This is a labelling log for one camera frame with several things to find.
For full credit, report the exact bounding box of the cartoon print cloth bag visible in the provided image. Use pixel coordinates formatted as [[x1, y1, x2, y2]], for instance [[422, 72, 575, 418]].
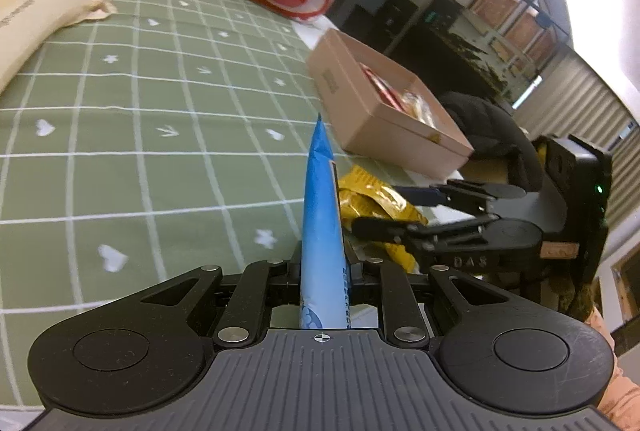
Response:
[[0, 0, 119, 98]]

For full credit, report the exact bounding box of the dark jacket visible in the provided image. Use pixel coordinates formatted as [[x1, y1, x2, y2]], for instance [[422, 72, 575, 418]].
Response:
[[439, 91, 544, 192]]

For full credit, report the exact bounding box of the person's right forearm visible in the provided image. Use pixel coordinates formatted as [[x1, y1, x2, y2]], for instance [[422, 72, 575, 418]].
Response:
[[582, 305, 640, 431]]

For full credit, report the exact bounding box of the yellow crinkled snack packet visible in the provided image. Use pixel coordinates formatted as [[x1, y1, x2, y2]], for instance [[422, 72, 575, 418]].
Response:
[[337, 164, 427, 275]]

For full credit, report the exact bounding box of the green checked tablecloth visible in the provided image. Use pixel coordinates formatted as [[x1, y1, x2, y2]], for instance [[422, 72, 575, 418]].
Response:
[[0, 0, 431, 412]]

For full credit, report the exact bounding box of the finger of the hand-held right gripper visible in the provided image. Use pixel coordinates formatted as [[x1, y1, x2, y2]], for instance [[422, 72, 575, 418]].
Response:
[[350, 215, 501, 258], [399, 179, 527, 218]]

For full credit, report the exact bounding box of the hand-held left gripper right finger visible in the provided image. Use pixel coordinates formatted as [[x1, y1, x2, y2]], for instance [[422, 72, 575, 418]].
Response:
[[347, 257, 531, 349]]

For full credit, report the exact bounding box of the blue white snack packet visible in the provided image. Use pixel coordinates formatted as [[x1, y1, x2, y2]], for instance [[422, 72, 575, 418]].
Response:
[[298, 113, 354, 330]]

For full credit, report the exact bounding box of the red flat snack packet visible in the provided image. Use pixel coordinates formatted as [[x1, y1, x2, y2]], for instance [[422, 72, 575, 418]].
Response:
[[361, 65, 402, 108]]

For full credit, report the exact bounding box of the yellow pastry packet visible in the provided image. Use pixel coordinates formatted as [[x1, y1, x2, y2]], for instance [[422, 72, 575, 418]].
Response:
[[400, 90, 442, 132]]

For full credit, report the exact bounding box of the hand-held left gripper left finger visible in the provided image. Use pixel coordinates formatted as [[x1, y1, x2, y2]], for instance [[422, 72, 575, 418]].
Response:
[[125, 258, 304, 348]]

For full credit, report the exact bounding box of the pink cardboard box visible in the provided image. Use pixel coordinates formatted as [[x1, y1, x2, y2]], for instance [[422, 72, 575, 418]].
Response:
[[305, 29, 475, 180]]

